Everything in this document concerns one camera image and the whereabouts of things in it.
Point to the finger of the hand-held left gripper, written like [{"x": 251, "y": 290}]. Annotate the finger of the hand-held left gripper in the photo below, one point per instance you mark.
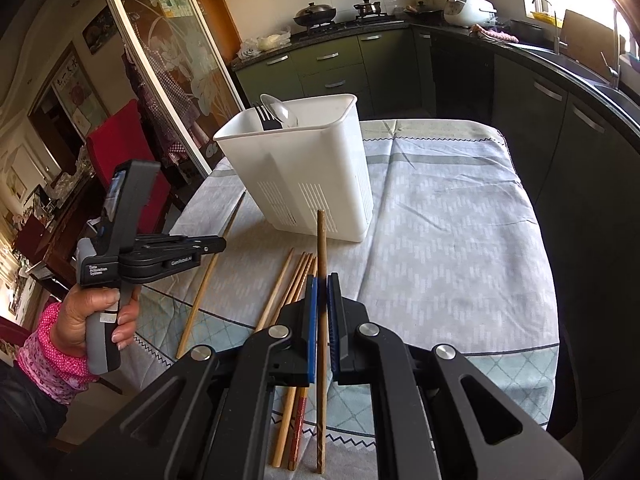
[{"x": 210, "y": 245}]

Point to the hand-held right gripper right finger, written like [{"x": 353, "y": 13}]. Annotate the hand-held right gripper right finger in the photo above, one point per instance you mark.
[{"x": 334, "y": 340}]

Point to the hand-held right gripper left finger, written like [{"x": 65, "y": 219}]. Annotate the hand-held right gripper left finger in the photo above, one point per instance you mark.
[{"x": 311, "y": 330}]

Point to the light bamboo chopstick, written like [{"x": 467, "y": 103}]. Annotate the light bamboo chopstick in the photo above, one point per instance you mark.
[
  {"x": 302, "y": 276},
  {"x": 200, "y": 305},
  {"x": 295, "y": 275},
  {"x": 282, "y": 430},
  {"x": 275, "y": 290}
]

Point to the dark brown chopstick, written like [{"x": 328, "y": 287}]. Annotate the dark brown chopstick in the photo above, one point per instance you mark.
[{"x": 321, "y": 245}]

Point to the white plastic utensil holder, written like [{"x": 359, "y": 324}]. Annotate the white plastic utensil holder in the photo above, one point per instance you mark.
[{"x": 300, "y": 160}]

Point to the person's left hand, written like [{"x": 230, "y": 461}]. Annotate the person's left hand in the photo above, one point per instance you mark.
[{"x": 72, "y": 320}]

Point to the red covered wooden chair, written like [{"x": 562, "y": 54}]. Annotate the red covered wooden chair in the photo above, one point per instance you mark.
[{"x": 125, "y": 135}]

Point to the wooden sideboard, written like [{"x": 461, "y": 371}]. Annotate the wooden sideboard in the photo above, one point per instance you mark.
[{"x": 55, "y": 240}]

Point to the black fork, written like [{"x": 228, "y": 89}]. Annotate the black fork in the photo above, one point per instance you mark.
[{"x": 263, "y": 119}]

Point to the pale patterned tablecloth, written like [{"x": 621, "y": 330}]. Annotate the pale patterned tablecloth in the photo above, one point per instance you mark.
[{"x": 450, "y": 260}]

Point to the sliding glass door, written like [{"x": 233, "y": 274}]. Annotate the sliding glass door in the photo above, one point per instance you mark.
[{"x": 170, "y": 60}]

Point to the plastic bag with food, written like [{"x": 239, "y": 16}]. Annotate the plastic bag with food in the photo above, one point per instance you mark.
[{"x": 265, "y": 42}]

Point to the green kitchen cabinets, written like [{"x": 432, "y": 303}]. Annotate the green kitchen cabinets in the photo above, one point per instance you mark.
[{"x": 325, "y": 70}]

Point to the black wok with lid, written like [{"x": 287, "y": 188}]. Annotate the black wok with lid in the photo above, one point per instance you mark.
[{"x": 314, "y": 12}]

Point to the black gas stove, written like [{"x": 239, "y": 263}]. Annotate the black gas stove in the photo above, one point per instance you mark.
[{"x": 350, "y": 23}]

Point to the steel cooking pot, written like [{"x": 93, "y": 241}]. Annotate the steel cooking pot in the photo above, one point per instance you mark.
[{"x": 368, "y": 9}]

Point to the black frying pan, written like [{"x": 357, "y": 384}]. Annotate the black frying pan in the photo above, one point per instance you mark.
[{"x": 425, "y": 14}]

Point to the pink knitted cloth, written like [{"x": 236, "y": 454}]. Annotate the pink knitted cloth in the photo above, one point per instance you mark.
[{"x": 495, "y": 34}]

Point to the white rice cooker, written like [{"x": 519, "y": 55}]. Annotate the white rice cooker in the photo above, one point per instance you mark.
[{"x": 467, "y": 10}]

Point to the black kitchen countertop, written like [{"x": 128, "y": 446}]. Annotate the black kitchen countertop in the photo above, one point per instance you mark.
[{"x": 550, "y": 52}]

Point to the black baking tray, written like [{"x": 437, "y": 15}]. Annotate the black baking tray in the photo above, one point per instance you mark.
[{"x": 525, "y": 30}]

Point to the steel sink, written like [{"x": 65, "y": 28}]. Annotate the steel sink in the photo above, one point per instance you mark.
[{"x": 585, "y": 72}]

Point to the yellow basket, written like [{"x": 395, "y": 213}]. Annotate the yellow basket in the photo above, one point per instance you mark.
[{"x": 547, "y": 17}]

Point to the brown cutting board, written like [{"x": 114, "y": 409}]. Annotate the brown cutting board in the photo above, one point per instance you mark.
[{"x": 585, "y": 40}]

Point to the chrome faucet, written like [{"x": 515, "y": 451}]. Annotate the chrome faucet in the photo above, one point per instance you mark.
[{"x": 615, "y": 60}]

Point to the framed wall picture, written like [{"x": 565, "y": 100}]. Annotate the framed wall picture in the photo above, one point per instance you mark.
[{"x": 70, "y": 90}]

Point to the dark wall poster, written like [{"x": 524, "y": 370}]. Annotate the dark wall poster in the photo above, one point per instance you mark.
[{"x": 100, "y": 27}]

